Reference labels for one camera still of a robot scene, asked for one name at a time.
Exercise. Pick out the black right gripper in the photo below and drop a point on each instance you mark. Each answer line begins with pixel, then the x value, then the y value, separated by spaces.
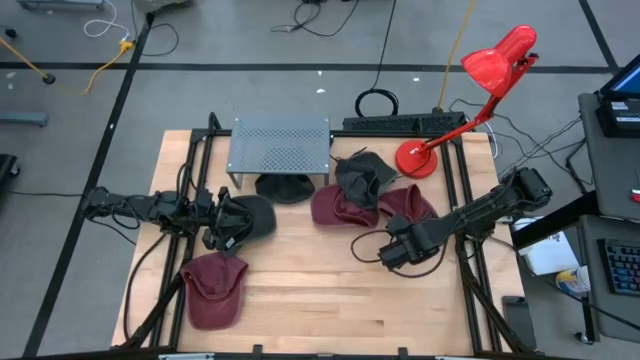
pixel 412 242

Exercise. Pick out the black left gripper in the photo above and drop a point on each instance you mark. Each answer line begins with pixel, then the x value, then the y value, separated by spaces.
pixel 207 210

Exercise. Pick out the dark grey baseball cap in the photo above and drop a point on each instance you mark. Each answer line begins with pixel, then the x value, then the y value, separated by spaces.
pixel 365 175
pixel 262 220

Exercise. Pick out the maroon baseball cap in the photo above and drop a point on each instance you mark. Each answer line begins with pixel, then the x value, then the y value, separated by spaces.
pixel 335 207
pixel 410 202
pixel 215 295

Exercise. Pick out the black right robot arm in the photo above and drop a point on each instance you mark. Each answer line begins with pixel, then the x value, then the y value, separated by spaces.
pixel 480 205

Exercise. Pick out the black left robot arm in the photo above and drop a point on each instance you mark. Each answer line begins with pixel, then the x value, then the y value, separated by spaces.
pixel 150 207

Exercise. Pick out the black baseball cap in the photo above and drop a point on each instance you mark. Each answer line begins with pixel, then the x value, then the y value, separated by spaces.
pixel 285 190

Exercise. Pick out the grey perforated metal shelf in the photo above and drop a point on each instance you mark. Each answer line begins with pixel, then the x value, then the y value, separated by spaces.
pixel 280 145

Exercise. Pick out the black table edge clip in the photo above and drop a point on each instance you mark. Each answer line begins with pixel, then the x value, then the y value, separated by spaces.
pixel 258 351
pixel 403 352

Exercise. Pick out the black perforated metal box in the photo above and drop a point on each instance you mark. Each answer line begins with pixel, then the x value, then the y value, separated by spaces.
pixel 400 122

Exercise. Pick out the black desk beam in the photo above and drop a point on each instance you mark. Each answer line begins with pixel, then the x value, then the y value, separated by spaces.
pixel 550 222

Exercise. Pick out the white yellow blue container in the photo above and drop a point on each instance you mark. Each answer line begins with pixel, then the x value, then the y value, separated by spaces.
pixel 572 281

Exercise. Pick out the red desk lamp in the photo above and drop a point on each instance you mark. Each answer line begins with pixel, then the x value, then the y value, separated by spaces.
pixel 492 67

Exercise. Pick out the grey desk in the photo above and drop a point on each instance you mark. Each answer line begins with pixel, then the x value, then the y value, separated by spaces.
pixel 612 315

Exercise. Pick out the black keyboard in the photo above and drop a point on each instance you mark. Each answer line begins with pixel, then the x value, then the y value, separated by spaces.
pixel 622 267

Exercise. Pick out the grey metal floor foot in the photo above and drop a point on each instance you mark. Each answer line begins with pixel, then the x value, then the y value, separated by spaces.
pixel 60 4
pixel 22 118

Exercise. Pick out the grey cart top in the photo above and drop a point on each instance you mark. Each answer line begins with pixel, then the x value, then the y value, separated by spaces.
pixel 607 170

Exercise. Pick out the small red object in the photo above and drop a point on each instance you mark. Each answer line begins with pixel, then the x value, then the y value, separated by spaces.
pixel 636 196

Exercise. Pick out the black laptop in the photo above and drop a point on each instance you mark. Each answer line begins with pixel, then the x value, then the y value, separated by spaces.
pixel 620 115

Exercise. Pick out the black aluminium table frame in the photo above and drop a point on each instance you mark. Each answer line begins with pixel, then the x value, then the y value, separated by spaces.
pixel 171 282

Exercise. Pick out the silver frame bracket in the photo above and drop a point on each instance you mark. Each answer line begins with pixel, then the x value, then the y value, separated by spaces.
pixel 185 356

